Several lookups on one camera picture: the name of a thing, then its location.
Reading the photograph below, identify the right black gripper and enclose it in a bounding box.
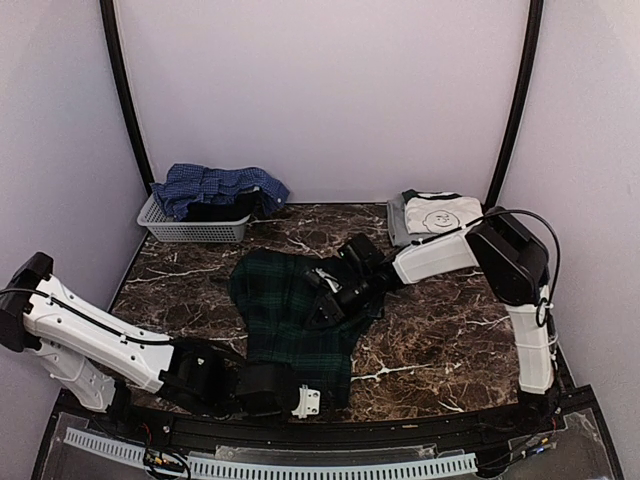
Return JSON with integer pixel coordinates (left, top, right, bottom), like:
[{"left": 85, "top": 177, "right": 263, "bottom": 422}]
[{"left": 306, "top": 270, "right": 379, "bottom": 330}]

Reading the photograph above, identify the dark green plaid garment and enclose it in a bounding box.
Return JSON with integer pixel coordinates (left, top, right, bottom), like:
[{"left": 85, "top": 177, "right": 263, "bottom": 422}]
[{"left": 228, "top": 249, "right": 384, "bottom": 408}]

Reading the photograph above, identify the white and green raglan shirt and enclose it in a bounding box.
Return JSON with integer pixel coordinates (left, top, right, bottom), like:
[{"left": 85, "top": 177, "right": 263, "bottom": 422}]
[{"left": 402, "top": 189, "right": 483, "bottom": 234}]

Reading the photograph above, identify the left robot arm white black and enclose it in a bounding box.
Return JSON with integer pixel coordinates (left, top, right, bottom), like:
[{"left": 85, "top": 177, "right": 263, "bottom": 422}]
[{"left": 1, "top": 252, "right": 322, "bottom": 436}]

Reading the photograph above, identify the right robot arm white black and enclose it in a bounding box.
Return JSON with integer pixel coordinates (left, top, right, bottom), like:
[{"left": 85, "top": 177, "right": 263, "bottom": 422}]
[{"left": 303, "top": 207, "right": 559, "bottom": 434}]

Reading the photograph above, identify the white perforated laundry basket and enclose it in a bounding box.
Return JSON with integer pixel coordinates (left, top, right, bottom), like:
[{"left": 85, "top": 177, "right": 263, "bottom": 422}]
[{"left": 137, "top": 196, "right": 250, "bottom": 243}]

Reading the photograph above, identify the folded grey polo shirt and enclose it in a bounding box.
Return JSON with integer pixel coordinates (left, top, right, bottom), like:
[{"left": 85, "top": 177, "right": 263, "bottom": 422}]
[{"left": 386, "top": 194, "right": 428, "bottom": 247}]

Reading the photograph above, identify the black garment in basket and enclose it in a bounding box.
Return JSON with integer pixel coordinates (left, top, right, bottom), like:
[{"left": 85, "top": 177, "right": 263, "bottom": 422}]
[{"left": 184, "top": 192, "right": 260, "bottom": 222}]

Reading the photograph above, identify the blue checkered shirt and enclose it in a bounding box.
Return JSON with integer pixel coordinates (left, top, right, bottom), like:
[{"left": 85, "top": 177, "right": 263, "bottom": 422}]
[{"left": 151, "top": 163, "right": 290, "bottom": 221}]

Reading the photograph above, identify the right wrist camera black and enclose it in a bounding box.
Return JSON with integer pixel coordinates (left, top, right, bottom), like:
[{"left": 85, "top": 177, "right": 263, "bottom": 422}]
[{"left": 338, "top": 233, "right": 385, "bottom": 276}]

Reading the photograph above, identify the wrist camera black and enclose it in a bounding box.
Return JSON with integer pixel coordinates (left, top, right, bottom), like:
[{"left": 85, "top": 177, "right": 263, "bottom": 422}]
[
  {"left": 338, "top": 233, "right": 385, "bottom": 276},
  {"left": 234, "top": 363, "right": 300, "bottom": 416}
]

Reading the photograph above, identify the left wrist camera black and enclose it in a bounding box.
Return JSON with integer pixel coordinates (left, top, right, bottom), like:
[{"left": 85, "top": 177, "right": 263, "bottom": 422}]
[{"left": 234, "top": 363, "right": 300, "bottom": 416}]

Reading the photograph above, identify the white slotted cable duct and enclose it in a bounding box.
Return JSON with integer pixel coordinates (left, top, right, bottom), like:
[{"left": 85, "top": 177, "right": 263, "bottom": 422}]
[{"left": 64, "top": 427, "right": 478, "bottom": 479}]

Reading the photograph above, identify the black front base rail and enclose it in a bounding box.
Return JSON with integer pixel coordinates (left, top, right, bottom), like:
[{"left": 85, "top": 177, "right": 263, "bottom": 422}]
[{"left": 54, "top": 387, "right": 596, "bottom": 454}]

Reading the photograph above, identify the right black frame post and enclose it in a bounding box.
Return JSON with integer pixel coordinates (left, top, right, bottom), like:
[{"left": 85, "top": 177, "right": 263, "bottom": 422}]
[{"left": 484, "top": 0, "right": 544, "bottom": 208}]

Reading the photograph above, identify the black frame post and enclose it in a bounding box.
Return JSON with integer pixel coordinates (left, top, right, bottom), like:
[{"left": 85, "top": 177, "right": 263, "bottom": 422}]
[
  {"left": 484, "top": 0, "right": 544, "bottom": 208},
  {"left": 98, "top": 0, "right": 155, "bottom": 196}
]

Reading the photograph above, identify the left black frame post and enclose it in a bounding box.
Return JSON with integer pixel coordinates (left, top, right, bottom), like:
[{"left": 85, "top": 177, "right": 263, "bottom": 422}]
[{"left": 98, "top": 0, "right": 155, "bottom": 196}]

